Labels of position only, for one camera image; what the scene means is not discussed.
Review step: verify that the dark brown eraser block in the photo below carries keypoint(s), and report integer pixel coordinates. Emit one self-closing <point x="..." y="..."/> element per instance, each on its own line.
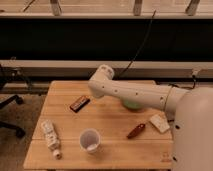
<point x="79" y="103"/>

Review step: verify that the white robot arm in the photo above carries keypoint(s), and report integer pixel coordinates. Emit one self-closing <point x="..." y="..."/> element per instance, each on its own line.
<point x="193" y="127"/>

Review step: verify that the green bowl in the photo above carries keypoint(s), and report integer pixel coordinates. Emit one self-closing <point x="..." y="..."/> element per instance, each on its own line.
<point x="131" y="105"/>

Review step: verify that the red brown marker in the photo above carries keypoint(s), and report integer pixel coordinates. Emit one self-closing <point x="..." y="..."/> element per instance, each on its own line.
<point x="136" y="131"/>

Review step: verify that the white plastic cup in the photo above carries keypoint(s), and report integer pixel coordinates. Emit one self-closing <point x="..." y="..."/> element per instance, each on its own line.
<point x="89" y="140"/>

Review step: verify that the white sponge block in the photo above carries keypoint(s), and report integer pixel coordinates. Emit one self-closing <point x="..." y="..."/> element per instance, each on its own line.
<point x="161" y="125"/>

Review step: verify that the white tube bottle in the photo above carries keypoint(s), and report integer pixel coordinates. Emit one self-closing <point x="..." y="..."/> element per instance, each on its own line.
<point x="51" y="137"/>

